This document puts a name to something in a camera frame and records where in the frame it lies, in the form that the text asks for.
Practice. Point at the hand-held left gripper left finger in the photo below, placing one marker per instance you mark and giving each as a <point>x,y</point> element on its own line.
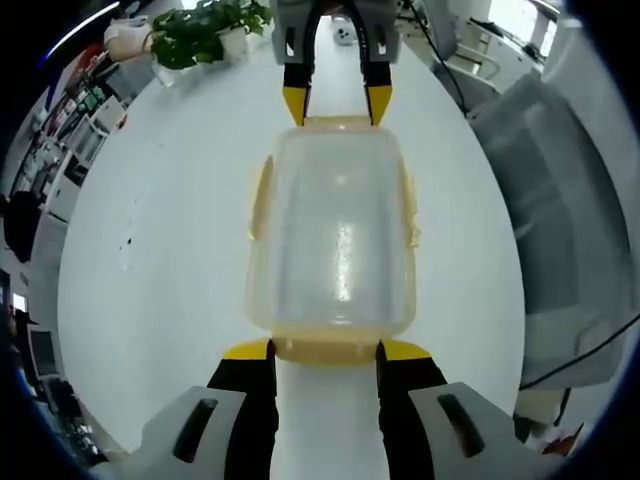
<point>235,425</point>

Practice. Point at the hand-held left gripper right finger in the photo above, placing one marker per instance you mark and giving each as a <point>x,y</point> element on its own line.
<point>415,395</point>

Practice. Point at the clear plastic container yellow buckles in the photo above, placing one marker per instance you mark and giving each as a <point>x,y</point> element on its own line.
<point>330,225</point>

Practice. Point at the white controller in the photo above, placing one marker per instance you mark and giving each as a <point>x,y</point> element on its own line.
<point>345,34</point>

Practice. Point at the white plant pot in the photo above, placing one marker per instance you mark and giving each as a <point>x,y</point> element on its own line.
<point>234,42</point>

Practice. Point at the green potted plant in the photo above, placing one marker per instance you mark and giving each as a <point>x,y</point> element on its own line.
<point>190,35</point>

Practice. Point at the clear glass vase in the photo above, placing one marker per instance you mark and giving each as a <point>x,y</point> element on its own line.
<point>166,77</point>

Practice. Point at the ceiling light strip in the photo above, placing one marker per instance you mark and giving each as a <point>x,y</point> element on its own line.
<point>80,25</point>

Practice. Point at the white cabinet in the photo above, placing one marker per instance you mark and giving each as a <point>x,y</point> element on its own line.
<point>70,185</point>

